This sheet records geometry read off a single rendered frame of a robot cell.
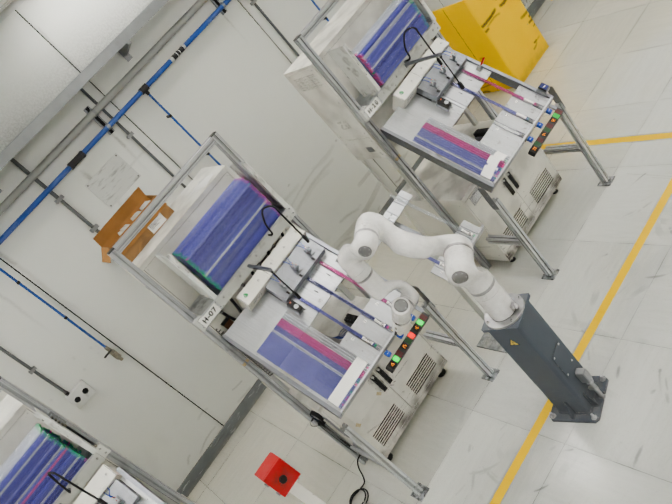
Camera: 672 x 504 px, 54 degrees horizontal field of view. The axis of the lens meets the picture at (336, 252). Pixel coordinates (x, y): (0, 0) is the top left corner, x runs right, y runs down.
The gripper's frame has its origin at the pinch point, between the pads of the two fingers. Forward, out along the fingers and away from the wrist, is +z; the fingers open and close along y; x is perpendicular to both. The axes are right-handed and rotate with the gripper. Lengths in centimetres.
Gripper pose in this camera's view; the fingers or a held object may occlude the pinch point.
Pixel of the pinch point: (401, 329)
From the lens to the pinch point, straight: 319.3
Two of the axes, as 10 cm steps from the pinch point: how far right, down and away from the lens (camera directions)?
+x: -8.3, -4.7, 3.1
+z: 0.9, 4.3, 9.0
